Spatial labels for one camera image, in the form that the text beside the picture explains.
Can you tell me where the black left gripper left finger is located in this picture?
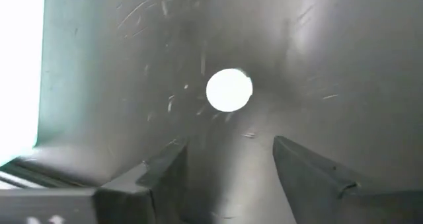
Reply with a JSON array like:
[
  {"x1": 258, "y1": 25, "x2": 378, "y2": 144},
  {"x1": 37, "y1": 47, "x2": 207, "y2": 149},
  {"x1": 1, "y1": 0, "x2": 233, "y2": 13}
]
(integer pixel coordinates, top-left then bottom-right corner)
[{"x1": 94, "y1": 138, "x2": 189, "y2": 224}]

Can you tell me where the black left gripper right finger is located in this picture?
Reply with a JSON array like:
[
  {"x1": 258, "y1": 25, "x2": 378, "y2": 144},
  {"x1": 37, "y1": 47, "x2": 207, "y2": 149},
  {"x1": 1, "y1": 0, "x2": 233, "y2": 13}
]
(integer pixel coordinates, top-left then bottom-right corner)
[{"x1": 272, "y1": 135, "x2": 423, "y2": 224}]

